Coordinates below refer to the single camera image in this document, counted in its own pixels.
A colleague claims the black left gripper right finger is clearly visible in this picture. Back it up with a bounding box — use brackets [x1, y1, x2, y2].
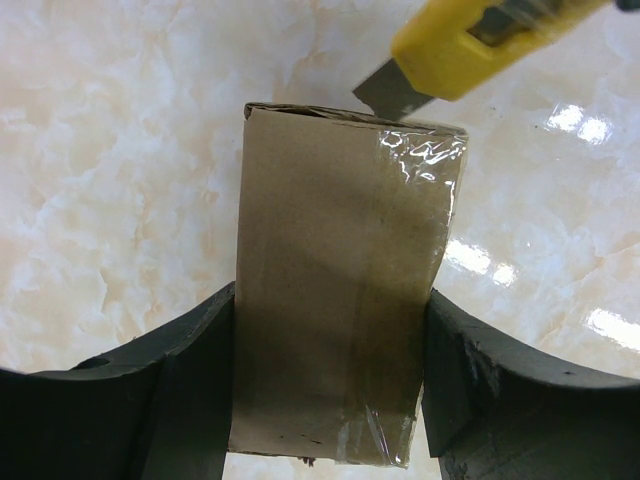
[422, 291, 639, 479]

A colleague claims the yellow utility knife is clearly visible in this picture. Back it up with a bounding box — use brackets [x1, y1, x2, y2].
[353, 0, 605, 120]

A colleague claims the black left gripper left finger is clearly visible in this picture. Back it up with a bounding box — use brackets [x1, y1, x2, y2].
[1, 286, 234, 479]

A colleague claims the brown cardboard express box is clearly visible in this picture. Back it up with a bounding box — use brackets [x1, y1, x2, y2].
[229, 103, 469, 468]

